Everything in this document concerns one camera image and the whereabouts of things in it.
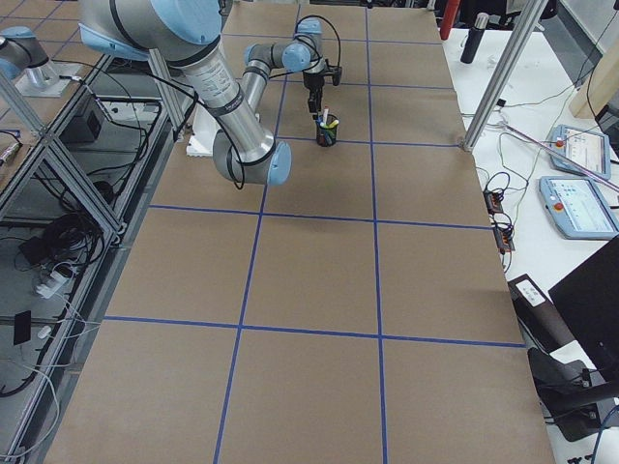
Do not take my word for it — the aluminium frame post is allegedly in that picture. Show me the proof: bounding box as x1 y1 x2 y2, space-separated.
460 0 546 153

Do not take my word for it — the reacher grabber stick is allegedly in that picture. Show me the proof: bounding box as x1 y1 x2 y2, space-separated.
497 120 619 194

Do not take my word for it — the teach pendant tablet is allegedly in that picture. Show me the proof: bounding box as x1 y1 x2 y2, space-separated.
538 176 618 240
546 125 611 180

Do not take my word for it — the black thermos bottle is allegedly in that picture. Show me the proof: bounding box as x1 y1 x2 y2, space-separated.
460 13 489 64

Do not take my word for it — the red cylinder object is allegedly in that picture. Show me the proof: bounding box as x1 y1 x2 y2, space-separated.
439 0 460 41

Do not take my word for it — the white power strip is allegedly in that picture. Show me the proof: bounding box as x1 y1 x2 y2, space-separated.
35 269 73 299

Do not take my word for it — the upper teach pendant tablet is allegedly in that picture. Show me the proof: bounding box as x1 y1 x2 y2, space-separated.
546 125 611 180

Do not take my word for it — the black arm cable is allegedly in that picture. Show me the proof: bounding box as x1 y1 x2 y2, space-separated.
270 14 342 81

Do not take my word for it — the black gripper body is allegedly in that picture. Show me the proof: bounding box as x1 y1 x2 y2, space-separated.
304 72 325 95

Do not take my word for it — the lower teach pendant tablet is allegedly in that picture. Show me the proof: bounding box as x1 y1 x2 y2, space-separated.
538 176 618 240

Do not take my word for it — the black labelled box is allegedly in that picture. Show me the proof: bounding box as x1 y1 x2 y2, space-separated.
508 274 575 352

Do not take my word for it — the black monitor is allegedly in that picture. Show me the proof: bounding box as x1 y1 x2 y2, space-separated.
549 238 618 381

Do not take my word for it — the black mesh pen holder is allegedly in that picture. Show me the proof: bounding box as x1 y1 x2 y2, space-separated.
315 119 339 148

